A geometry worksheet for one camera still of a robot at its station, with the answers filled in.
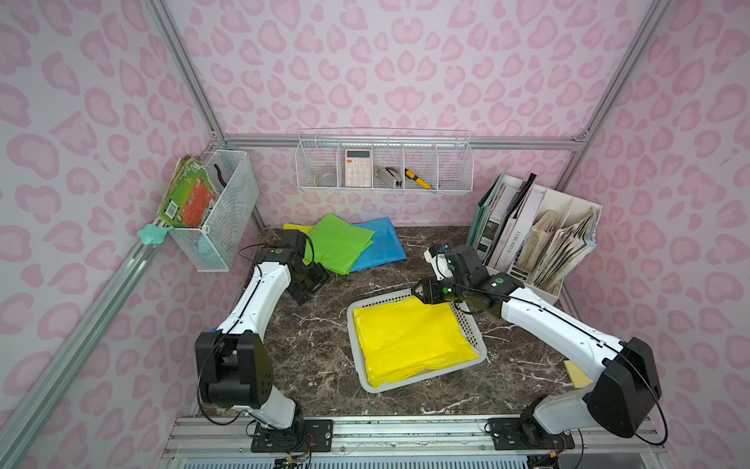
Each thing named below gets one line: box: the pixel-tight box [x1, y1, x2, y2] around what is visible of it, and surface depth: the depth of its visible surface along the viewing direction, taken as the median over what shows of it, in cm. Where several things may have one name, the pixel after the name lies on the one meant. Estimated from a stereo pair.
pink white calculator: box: [344, 148, 372, 188], surface depth 97 cm
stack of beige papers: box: [516, 206, 599, 293], surface depth 91 cm
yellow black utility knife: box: [404, 168, 437, 190], surface depth 100 cm
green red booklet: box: [157, 155, 220, 229], surface depth 73 cm
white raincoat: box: [366, 369, 394, 390], surface depth 75 cm
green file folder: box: [467, 167, 508, 251], surface depth 88 cm
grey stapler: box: [374, 165, 403, 189], surface depth 100 cm
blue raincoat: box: [350, 216, 408, 273], surface depth 112 cm
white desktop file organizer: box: [483, 174, 603, 304], surface depth 92 cm
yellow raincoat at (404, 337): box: [353, 296, 481, 388], surface depth 82 cm
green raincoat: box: [303, 213, 376, 276], surface depth 112 cm
